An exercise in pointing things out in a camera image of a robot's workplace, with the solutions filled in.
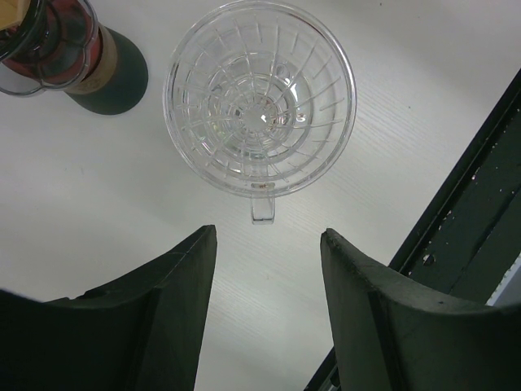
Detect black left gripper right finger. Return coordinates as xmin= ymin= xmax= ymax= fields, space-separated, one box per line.
xmin=320 ymin=229 xmax=520 ymax=390

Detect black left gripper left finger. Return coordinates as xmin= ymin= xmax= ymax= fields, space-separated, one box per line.
xmin=1 ymin=225 xmax=217 ymax=390

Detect brown paper coffee filter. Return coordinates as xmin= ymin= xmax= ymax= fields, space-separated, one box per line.
xmin=0 ymin=0 xmax=28 ymax=30

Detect grey cable duct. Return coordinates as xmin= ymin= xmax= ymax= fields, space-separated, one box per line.
xmin=486 ymin=256 xmax=521 ymax=306

